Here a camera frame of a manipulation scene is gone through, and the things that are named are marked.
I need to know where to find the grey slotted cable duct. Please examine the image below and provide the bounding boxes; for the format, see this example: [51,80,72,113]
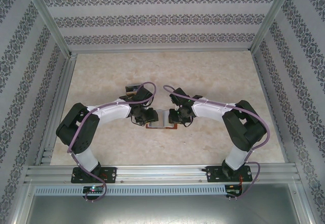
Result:
[34,185,226,196]

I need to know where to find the aluminium frame post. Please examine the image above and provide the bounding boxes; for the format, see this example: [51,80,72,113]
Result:
[250,0,297,53]
[19,0,78,58]

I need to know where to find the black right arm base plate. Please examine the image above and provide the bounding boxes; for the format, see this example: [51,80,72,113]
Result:
[206,165,253,183]

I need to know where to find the circuit board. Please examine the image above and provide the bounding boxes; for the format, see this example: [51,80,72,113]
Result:
[225,185,243,196]
[83,186,105,194]

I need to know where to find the left circuit board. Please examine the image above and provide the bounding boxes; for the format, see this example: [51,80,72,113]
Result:
[83,186,105,194]

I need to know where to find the aluminium side rail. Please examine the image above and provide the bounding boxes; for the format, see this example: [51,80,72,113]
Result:
[35,56,77,166]

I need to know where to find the aluminium mounting rail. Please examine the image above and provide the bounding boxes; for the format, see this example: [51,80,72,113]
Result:
[24,164,302,185]

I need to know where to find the clear acrylic card stand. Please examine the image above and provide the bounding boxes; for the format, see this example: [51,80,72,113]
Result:
[124,82,143,100]

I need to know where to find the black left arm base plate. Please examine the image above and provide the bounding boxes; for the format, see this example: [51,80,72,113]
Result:
[71,167,118,184]

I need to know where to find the grey metal shelf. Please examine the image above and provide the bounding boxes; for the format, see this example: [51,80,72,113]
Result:
[24,195,307,224]

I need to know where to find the brown leather card holder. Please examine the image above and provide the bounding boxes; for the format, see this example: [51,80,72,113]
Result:
[146,109,178,130]

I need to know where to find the right circuit board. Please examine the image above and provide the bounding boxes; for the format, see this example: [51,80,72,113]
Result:
[225,185,243,196]

